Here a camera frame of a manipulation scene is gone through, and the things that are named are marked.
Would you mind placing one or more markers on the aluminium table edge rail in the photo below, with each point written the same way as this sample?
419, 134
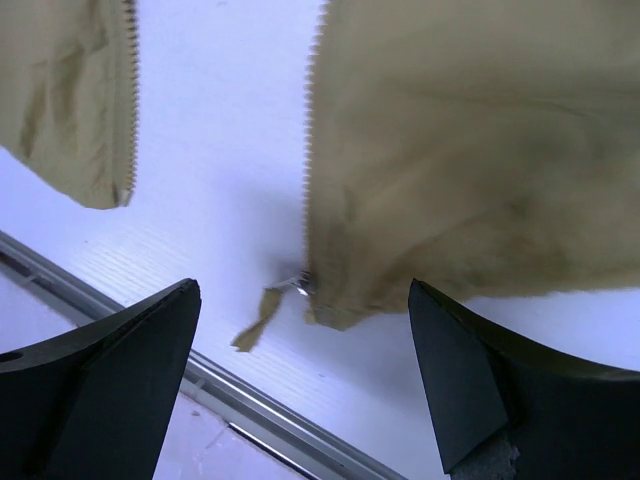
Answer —
268, 424

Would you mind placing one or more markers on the olive green jacket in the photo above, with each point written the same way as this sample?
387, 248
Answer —
489, 148

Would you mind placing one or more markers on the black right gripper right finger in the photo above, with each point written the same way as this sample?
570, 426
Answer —
506, 407

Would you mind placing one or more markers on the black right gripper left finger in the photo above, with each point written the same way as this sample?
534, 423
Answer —
95, 403

